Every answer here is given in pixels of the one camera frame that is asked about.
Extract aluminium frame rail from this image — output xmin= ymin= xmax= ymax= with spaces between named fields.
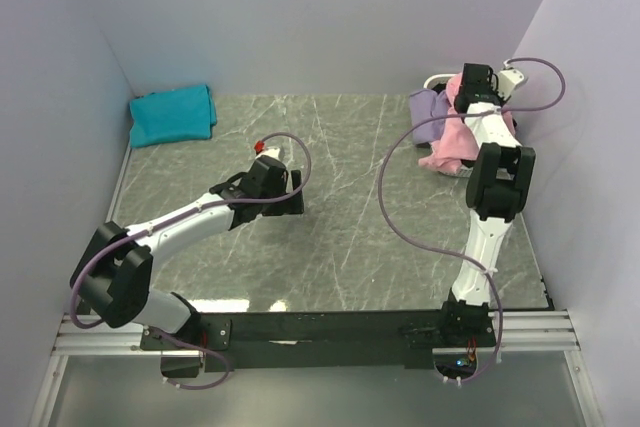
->
xmin=51 ymin=311 xmax=581 ymax=357

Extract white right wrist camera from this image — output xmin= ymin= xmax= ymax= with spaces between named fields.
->
xmin=496 ymin=60 xmax=527 ymax=102

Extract folded teal t shirt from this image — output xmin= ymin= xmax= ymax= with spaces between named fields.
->
xmin=129 ymin=84 xmax=217 ymax=149

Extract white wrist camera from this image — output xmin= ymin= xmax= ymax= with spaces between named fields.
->
xmin=254 ymin=140 xmax=284 ymax=162
xmin=496 ymin=60 xmax=527 ymax=102

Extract pink t shirt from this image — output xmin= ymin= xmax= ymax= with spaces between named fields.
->
xmin=418 ymin=72 xmax=519 ymax=176

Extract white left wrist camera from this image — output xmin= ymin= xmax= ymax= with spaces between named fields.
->
xmin=254 ymin=140 xmax=284 ymax=162

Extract black t shirt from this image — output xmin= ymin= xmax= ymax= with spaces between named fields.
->
xmin=431 ymin=82 xmax=447 ymax=94

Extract lavender t shirt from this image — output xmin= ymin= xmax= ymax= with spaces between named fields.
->
xmin=408 ymin=89 xmax=450 ymax=146

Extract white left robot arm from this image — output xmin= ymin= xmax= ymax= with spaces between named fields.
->
xmin=70 ymin=153 xmax=304 ymax=349

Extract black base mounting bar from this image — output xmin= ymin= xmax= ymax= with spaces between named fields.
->
xmin=141 ymin=305 xmax=497 ymax=372

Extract white plastic laundry basket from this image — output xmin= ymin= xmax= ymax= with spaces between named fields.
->
xmin=418 ymin=73 xmax=479 ymax=178

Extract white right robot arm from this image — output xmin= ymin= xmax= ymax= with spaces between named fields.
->
xmin=438 ymin=63 xmax=536 ymax=346

